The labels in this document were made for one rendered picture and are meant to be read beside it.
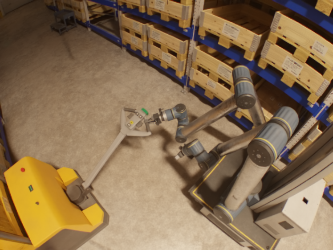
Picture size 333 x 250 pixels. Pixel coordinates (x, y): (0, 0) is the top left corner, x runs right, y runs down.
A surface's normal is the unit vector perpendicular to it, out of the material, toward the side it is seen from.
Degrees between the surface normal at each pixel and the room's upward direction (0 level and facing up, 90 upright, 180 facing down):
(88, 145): 0
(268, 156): 84
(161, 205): 0
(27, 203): 0
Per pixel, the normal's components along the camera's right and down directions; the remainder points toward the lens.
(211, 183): 0.04, -0.60
